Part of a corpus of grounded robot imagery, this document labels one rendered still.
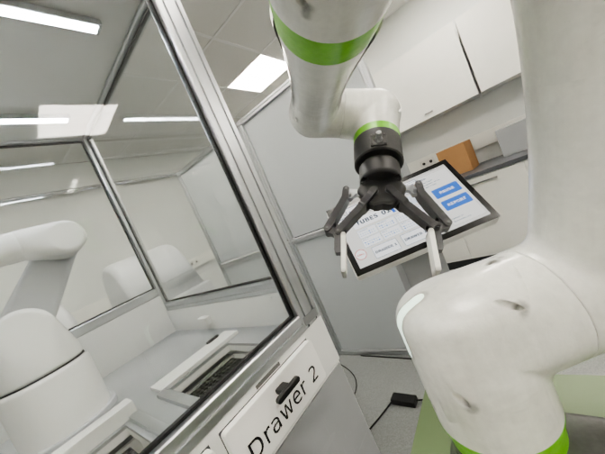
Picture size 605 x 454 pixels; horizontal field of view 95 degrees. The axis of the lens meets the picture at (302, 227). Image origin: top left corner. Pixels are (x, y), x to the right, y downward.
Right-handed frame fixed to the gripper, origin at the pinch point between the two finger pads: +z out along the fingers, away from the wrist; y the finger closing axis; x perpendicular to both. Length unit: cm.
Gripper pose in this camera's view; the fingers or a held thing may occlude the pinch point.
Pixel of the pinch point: (388, 267)
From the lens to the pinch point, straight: 45.4
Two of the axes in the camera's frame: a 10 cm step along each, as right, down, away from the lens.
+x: 2.1, 4.9, 8.5
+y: 9.8, -0.5, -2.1
